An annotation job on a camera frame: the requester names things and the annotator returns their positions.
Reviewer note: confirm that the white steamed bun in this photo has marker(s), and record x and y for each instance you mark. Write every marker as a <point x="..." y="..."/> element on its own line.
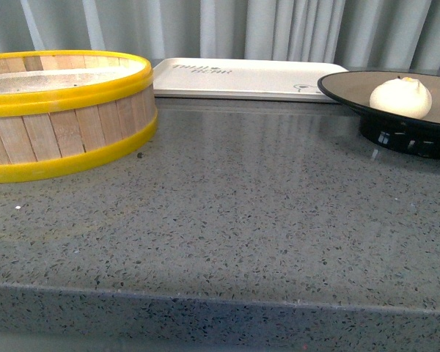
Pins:
<point x="406" y="96"/>

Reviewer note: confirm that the black rimmed tan plate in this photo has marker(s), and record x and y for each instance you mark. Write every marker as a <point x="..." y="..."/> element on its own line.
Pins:
<point x="419" y="137"/>

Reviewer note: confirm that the white bear print tray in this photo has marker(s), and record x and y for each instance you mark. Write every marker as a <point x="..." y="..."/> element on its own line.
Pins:
<point x="241" y="79"/>

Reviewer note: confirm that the yellow rimmed bamboo steamer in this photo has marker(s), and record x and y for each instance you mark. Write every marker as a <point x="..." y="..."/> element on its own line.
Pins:
<point x="63" y="112"/>

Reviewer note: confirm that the grey pleated curtain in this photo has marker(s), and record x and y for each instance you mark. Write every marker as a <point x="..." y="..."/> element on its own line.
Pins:
<point x="376" y="34"/>

